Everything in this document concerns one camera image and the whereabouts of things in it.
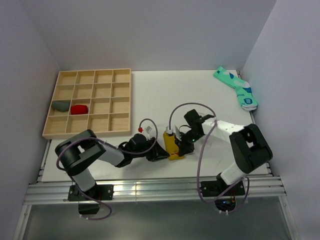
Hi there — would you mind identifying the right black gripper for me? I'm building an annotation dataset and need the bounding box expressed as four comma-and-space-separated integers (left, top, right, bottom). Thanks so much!
175, 129, 204, 156

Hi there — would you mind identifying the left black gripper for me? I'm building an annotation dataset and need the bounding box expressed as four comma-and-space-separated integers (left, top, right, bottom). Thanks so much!
131, 137, 170, 162

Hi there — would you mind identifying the yellow sock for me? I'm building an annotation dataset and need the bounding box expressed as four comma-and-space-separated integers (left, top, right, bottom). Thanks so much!
163, 130, 185, 161

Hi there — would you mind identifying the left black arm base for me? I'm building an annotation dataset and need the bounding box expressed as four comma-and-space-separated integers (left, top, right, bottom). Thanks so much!
67, 184, 114, 216

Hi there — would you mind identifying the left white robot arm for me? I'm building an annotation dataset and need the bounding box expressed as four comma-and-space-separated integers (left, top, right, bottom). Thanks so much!
55, 129, 170, 200

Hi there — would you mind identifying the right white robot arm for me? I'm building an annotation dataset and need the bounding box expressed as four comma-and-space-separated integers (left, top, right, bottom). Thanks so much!
174, 109, 273, 195

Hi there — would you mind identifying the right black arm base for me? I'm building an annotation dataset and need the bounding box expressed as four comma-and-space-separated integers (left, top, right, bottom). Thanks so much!
200, 179, 246, 212

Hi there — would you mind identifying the mint green patterned sock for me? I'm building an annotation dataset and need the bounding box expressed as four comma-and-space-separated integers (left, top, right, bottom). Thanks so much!
213, 66, 258, 112

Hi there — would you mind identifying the wooden compartment tray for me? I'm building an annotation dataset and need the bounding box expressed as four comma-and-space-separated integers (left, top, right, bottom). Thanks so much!
42, 68, 132, 140

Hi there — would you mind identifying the rolled red sock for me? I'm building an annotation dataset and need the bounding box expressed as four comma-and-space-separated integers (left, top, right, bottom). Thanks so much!
70, 104, 89, 115

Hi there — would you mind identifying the rolled grey sock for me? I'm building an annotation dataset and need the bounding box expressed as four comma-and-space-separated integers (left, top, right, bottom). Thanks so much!
51, 100, 71, 112

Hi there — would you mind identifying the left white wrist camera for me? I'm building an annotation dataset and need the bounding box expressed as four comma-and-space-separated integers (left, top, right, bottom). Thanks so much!
138, 126, 153, 139

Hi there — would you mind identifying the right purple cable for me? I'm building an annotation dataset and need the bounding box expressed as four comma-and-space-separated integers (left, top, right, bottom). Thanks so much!
168, 102, 251, 214

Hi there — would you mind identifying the aluminium rail frame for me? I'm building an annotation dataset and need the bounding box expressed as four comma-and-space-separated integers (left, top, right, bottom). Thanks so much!
14, 70, 301, 240

